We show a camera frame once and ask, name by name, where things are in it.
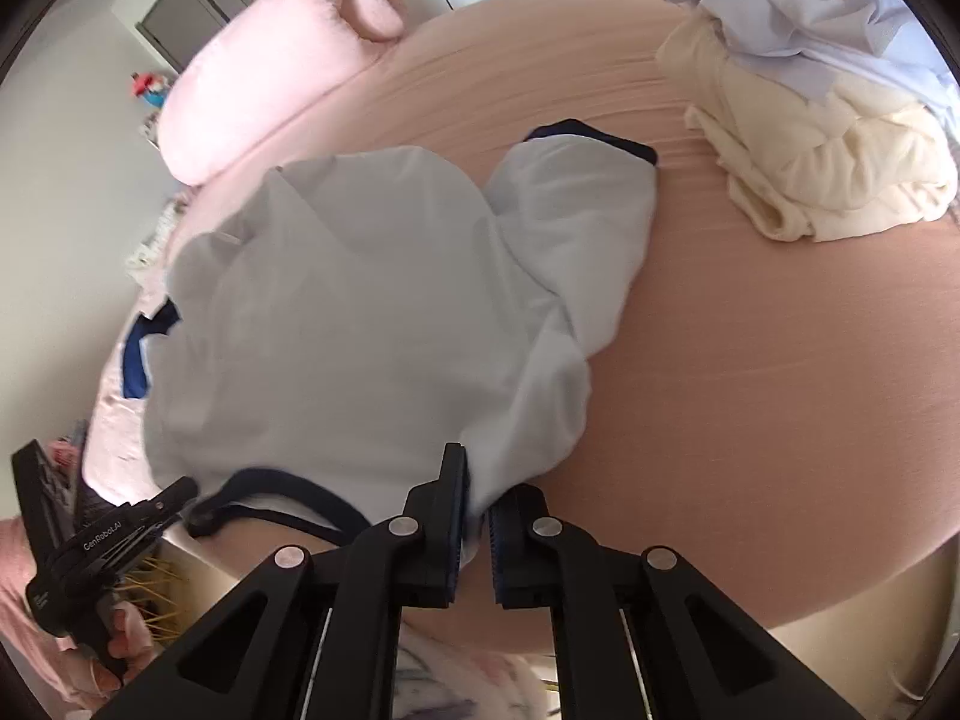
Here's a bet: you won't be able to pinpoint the pink bed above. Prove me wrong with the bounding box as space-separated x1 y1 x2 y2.
79 0 960 653

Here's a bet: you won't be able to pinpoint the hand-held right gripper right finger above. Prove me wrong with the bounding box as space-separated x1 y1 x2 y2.
487 484 863 720

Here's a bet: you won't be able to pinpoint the cream folded garment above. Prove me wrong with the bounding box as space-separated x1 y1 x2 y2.
655 11 960 245

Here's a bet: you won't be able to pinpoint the red and blue plush toy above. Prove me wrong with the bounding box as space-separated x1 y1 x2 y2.
129 71 172 110

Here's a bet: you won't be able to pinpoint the pink folded duvet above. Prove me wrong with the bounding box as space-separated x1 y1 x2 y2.
156 0 410 187

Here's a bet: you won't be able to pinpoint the grey door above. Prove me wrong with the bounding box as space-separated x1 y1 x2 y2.
135 0 252 76

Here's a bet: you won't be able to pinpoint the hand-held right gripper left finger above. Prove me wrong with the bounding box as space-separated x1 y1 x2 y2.
90 442 472 720

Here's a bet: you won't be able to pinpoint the pile of pale clothes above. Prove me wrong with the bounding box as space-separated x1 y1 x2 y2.
124 191 196 293

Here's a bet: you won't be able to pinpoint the navy pants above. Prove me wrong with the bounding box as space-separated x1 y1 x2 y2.
120 298 185 402

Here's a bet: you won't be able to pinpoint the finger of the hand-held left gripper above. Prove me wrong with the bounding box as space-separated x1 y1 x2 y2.
124 476 200 541

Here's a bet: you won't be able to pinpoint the white jacket with navy trim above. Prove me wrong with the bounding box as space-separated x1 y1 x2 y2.
139 120 661 571

